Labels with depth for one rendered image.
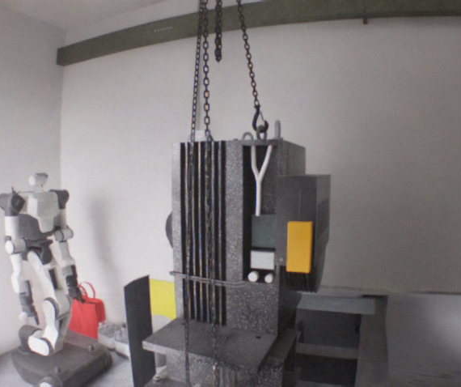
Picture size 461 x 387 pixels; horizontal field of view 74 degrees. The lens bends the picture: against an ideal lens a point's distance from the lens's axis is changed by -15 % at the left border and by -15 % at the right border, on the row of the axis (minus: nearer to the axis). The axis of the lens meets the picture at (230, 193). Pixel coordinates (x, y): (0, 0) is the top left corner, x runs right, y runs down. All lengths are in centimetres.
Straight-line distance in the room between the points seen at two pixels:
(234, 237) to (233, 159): 28
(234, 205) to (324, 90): 136
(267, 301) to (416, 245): 136
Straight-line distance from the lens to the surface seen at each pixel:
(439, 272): 250
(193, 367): 143
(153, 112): 280
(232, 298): 135
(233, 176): 127
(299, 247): 112
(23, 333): 289
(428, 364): 270
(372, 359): 173
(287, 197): 114
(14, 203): 229
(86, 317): 335
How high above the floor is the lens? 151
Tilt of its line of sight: 4 degrees down
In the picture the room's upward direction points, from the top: straight up
